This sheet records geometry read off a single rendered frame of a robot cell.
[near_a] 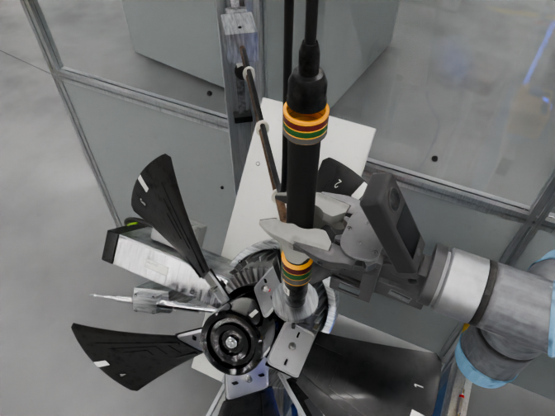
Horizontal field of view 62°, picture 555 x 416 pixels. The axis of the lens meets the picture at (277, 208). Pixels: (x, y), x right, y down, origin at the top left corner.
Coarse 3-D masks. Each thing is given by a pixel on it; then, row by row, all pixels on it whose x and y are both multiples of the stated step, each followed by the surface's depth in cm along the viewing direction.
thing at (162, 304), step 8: (104, 296) 105; (112, 296) 105; (120, 296) 104; (128, 296) 103; (160, 304) 100; (168, 304) 99; (176, 304) 99; (184, 304) 99; (192, 304) 99; (200, 312) 98; (208, 312) 97
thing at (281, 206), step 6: (240, 48) 100; (240, 54) 99; (246, 78) 93; (252, 96) 89; (252, 102) 88; (258, 120) 84; (264, 150) 79; (264, 156) 79; (270, 174) 76; (270, 180) 75; (276, 204) 72; (282, 204) 71; (282, 210) 70; (282, 216) 70
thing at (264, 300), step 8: (272, 272) 86; (272, 280) 85; (256, 288) 88; (272, 288) 84; (256, 296) 86; (264, 296) 84; (272, 296) 83; (264, 304) 83; (272, 304) 81; (264, 312) 82
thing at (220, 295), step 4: (208, 272) 85; (208, 276) 87; (212, 276) 84; (208, 280) 89; (212, 280) 86; (216, 280) 84; (208, 284) 92; (212, 284) 88; (216, 284) 84; (216, 288) 87; (220, 288) 84; (216, 292) 89; (220, 292) 86; (224, 292) 84; (216, 296) 92; (220, 296) 89; (224, 296) 85; (220, 300) 91; (224, 300) 87
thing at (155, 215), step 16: (160, 160) 82; (144, 176) 87; (160, 176) 83; (144, 192) 90; (160, 192) 85; (176, 192) 81; (144, 208) 94; (160, 208) 87; (176, 208) 83; (160, 224) 92; (176, 224) 85; (176, 240) 89; (192, 240) 83; (192, 256) 86
